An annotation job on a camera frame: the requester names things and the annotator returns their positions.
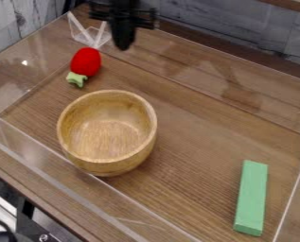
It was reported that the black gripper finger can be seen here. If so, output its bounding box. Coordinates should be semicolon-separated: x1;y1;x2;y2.
109;17;135;51

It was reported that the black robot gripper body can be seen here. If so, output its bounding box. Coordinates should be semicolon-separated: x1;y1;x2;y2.
87;0;157;29

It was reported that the red plush strawberry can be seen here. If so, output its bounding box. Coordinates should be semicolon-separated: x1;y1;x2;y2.
66;47;102;88

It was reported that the wooden bowl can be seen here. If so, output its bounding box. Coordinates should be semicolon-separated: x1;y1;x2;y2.
57;90;158;177

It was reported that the green rectangular block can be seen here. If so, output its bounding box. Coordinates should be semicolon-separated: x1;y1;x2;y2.
233;160;268;236

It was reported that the clear acrylic tray wall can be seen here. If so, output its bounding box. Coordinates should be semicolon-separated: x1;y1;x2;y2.
0;104;300;242

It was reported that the black table leg frame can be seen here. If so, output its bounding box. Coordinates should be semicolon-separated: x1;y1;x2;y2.
15;197;79;242

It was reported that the black cable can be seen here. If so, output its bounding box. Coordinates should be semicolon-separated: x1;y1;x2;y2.
0;218;16;237

